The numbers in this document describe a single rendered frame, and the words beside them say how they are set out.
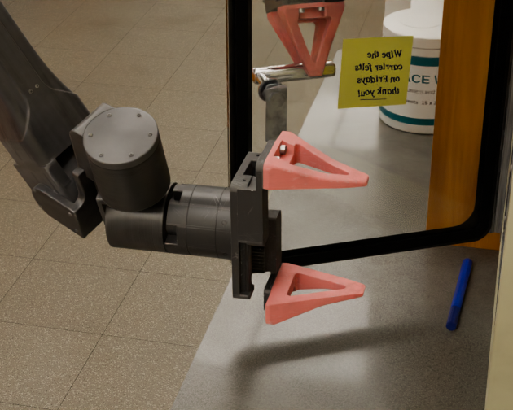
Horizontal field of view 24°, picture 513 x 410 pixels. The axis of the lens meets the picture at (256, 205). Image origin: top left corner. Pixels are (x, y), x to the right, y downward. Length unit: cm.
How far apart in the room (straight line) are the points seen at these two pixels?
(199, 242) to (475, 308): 49
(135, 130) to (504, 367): 41
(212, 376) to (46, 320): 183
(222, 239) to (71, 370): 195
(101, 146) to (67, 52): 383
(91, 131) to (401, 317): 53
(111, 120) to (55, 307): 220
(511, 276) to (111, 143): 37
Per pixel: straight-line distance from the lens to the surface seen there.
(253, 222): 90
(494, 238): 145
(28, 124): 95
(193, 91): 429
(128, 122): 89
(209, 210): 92
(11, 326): 302
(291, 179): 88
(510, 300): 105
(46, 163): 96
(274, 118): 119
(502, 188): 136
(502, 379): 110
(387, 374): 123
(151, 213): 93
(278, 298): 94
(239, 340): 127
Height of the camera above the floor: 166
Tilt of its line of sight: 28 degrees down
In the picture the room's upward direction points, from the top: straight up
